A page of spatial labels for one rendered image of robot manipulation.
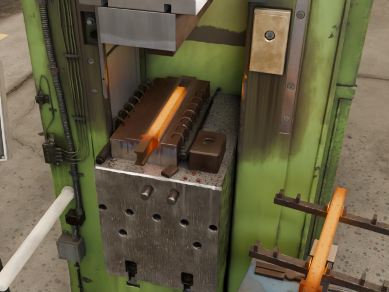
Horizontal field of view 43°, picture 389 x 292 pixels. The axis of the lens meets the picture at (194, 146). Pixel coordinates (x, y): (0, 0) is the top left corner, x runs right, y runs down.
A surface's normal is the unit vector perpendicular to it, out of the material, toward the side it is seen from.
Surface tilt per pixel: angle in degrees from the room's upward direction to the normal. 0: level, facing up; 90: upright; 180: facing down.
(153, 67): 90
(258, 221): 90
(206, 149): 0
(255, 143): 90
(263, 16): 90
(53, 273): 0
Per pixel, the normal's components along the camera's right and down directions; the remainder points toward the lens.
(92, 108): -0.25, 0.53
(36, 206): 0.01, -0.83
